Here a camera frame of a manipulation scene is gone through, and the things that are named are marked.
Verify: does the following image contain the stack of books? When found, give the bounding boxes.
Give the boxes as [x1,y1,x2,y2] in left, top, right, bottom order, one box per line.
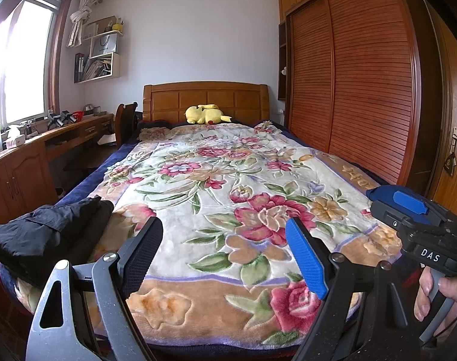
[85,54,112,79]

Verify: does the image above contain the person's right hand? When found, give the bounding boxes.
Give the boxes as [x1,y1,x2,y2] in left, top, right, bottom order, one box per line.
[414,269,457,324]

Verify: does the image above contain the wooden chair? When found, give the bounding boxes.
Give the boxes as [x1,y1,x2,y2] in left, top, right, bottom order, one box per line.
[115,102,139,147]

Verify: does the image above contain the yellow plush toy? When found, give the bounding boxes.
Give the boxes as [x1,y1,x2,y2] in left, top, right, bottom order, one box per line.
[185,103,233,125]

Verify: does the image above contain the wooden slatted wardrobe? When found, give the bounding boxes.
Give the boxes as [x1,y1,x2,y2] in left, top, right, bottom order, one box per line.
[277,0,422,192]

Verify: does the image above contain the black folded garment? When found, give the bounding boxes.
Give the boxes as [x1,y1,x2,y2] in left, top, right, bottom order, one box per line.
[0,196,114,282]

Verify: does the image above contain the white wall shelf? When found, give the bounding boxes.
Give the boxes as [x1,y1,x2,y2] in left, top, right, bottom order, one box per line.
[74,30,124,83]

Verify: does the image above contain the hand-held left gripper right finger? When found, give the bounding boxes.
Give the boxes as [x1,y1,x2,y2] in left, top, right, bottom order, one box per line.
[286,216,411,361]

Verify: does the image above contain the wooden bed headboard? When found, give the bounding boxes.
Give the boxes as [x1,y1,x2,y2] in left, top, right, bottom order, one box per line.
[143,82,270,125]

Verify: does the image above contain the white paper bag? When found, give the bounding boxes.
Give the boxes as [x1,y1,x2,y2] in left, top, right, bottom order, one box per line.
[91,34,118,58]

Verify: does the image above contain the wooden desk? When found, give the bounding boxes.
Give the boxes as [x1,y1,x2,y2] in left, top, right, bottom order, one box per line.
[0,113,115,230]

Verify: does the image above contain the white tissue box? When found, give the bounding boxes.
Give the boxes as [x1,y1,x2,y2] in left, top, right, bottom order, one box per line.
[5,125,26,150]

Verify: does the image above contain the tied beige curtain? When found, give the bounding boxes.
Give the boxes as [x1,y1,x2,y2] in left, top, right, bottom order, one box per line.
[66,0,101,48]

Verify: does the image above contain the window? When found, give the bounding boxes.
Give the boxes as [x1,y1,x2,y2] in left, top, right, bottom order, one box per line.
[0,0,73,128]

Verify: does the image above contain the wooden door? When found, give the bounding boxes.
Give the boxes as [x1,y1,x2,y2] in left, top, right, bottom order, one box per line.
[401,0,457,215]

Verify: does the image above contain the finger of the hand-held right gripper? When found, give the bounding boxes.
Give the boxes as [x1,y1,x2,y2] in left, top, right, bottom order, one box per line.
[370,200,415,234]
[366,185,452,226]

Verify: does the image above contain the hanging key tag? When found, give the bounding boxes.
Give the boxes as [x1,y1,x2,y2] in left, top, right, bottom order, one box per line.
[443,150,456,177]

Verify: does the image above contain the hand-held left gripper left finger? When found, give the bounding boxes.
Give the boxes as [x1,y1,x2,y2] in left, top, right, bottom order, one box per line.
[26,216,164,361]

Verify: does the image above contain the floral blanket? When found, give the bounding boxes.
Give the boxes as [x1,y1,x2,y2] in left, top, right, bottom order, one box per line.
[16,120,406,350]

